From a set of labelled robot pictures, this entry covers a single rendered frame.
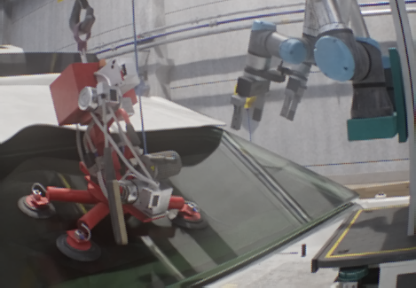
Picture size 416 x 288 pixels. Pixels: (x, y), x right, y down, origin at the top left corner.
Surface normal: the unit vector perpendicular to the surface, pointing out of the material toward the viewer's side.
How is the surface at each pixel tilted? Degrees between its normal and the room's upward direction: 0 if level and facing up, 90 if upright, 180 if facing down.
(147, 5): 90
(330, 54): 98
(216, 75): 90
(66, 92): 90
